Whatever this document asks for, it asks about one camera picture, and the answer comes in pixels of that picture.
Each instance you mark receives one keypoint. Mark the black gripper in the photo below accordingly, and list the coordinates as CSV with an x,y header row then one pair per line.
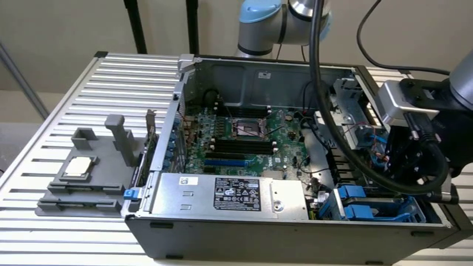
x,y
403,159

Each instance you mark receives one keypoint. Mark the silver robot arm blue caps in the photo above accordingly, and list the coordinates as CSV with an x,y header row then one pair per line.
x,y
259,36

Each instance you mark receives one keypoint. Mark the blue disk bay caddy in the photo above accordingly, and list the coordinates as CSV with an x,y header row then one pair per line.
x,y
351,194
359,212

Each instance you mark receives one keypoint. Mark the black RAM slot bank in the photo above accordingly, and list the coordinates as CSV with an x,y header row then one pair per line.
x,y
244,144
244,110

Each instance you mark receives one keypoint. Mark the black expansion slot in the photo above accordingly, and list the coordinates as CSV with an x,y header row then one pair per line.
x,y
225,155

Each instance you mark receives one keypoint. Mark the blue expansion slot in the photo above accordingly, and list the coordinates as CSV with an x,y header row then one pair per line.
x,y
225,163

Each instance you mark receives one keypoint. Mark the silver metal cylinder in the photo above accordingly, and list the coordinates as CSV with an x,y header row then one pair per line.
x,y
449,194

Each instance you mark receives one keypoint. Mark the grey metal drive cage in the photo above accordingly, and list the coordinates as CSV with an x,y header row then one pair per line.
x,y
349,116

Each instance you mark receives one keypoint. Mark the silver chipset heatsink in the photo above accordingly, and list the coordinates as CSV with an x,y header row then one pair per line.
x,y
275,174

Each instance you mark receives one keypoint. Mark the green motherboard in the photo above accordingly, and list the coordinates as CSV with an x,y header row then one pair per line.
x,y
259,158

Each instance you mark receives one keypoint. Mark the CPU socket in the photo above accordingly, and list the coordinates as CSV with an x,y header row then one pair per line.
x,y
248,128

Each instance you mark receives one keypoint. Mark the black open PC case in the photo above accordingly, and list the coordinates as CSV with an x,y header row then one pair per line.
x,y
259,238

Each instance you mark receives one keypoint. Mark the silver power supply unit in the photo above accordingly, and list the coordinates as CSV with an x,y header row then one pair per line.
x,y
173,199

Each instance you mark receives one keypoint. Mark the green graphics card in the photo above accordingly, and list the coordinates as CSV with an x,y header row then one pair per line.
x,y
151,144

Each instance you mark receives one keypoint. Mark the black pole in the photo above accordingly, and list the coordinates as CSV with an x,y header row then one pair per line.
x,y
192,27
137,27

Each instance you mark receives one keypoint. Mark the blue case latch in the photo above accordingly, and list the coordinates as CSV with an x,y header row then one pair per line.
x,y
132,194

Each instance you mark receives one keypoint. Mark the grey parts rack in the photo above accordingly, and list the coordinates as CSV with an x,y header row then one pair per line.
x,y
107,171

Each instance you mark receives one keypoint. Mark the green RAM stick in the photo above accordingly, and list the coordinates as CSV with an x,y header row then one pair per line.
x,y
78,205
84,190

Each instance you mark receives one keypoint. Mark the silver CPU chip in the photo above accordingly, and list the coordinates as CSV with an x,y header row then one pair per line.
x,y
79,165

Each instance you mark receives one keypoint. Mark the grey metal pole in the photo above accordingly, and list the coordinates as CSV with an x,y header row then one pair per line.
x,y
22,77

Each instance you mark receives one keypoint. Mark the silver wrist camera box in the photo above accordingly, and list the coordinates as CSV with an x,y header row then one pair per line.
x,y
397,104

